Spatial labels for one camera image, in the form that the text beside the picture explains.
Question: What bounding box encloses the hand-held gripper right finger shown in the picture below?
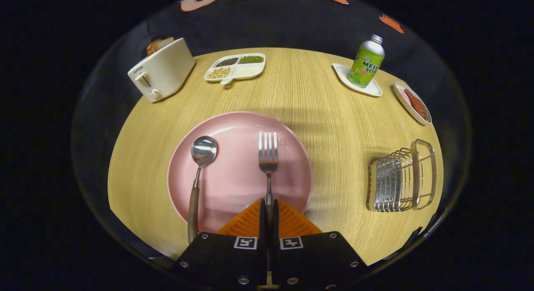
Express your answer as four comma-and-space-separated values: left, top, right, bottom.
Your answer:
273, 199, 370, 288

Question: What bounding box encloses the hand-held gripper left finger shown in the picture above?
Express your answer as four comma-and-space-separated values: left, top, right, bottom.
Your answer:
169, 199, 267, 287

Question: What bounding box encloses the wooden handled metal fork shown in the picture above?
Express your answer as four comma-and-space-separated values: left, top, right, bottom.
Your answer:
258, 131, 279, 231

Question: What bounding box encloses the wooden handled metal spoon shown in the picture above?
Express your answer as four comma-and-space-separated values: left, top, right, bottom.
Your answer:
187, 136, 218, 244

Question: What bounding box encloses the pink plate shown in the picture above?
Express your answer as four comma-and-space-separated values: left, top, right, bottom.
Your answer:
167, 111, 314, 234

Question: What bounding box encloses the white divided bean tray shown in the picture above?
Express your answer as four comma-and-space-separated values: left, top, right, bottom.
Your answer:
204, 53, 266, 85

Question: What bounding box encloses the yellow soybeans pile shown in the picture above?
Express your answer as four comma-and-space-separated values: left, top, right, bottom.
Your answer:
208, 67, 232, 80

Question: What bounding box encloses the white square coaster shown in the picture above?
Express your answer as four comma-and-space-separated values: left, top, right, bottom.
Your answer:
332, 63, 383, 97

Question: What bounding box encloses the white food plate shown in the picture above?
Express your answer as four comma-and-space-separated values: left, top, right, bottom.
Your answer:
394, 81, 432, 125

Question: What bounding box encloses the green soda bottle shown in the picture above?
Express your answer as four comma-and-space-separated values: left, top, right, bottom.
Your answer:
347, 34, 385, 89

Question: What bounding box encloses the white toaster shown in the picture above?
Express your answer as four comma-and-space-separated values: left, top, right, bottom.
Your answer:
127, 37, 196, 103

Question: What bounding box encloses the red meat piece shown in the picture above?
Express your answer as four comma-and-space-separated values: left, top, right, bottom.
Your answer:
404, 89, 429, 121

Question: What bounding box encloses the black backdrop cloth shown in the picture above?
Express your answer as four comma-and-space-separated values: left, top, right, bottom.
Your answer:
73, 0, 470, 158

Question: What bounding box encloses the metal wire rack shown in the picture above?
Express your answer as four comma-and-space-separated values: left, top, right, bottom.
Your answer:
367, 139, 437, 212

